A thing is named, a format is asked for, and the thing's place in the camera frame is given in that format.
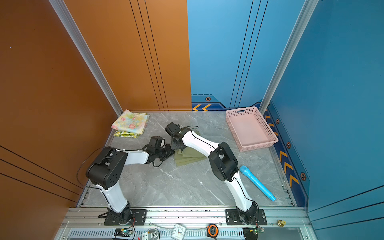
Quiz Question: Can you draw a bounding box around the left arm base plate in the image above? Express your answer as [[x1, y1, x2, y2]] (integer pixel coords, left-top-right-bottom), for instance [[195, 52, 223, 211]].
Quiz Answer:
[[99, 209, 148, 226]]

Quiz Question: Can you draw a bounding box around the orange black tape measure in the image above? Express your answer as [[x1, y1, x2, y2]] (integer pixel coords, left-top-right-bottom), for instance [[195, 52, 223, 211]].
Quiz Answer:
[[207, 224, 219, 240]]

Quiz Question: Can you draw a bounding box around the white square clock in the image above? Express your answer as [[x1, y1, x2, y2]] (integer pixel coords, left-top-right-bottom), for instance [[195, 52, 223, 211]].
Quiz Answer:
[[171, 224, 187, 240]]

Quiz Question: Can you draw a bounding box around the lemon print skirt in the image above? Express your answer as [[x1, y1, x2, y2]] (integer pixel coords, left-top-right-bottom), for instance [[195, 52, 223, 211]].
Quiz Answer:
[[114, 131, 140, 138]]

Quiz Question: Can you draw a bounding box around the brass round knob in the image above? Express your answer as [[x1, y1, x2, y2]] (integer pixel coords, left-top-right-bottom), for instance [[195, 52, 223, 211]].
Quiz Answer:
[[277, 220, 287, 227]]

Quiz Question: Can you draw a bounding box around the olive green skirt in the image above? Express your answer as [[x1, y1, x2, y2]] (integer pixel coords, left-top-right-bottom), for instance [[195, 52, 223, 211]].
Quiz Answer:
[[174, 147, 207, 167]]

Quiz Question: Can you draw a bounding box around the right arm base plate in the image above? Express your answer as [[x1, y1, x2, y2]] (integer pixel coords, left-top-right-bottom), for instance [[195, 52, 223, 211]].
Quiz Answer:
[[225, 209, 268, 226]]

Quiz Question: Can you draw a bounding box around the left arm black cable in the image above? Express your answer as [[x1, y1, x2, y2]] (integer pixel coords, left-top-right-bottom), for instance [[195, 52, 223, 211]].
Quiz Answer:
[[76, 146, 104, 190]]

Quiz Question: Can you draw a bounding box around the green circuit board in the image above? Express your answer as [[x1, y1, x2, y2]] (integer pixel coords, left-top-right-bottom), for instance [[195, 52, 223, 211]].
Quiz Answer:
[[114, 228, 135, 240]]

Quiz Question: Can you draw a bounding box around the white power plug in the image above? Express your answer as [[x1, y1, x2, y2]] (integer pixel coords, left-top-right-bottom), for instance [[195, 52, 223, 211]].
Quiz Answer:
[[141, 228, 160, 240]]

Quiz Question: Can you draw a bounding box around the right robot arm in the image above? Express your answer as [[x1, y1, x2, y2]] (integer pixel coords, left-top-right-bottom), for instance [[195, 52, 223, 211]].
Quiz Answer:
[[165, 122, 259, 225]]

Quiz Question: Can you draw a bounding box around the black board with wires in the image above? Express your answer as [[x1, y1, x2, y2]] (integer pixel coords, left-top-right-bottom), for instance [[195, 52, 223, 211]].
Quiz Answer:
[[243, 226, 265, 240]]

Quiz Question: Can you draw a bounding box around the pink plastic basket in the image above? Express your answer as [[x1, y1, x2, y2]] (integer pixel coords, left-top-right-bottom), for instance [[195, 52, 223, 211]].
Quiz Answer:
[[226, 107, 279, 152]]

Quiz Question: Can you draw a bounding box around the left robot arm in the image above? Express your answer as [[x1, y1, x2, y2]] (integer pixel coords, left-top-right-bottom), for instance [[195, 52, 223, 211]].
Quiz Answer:
[[86, 136, 175, 225]]

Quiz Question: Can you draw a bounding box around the pastel floral skirt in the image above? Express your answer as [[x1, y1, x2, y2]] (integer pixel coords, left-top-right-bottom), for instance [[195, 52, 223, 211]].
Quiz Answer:
[[111, 110, 150, 135]]

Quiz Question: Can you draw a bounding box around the light blue plastic tube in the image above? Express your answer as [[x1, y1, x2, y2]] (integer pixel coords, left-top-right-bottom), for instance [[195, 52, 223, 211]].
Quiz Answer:
[[240, 166, 276, 202]]

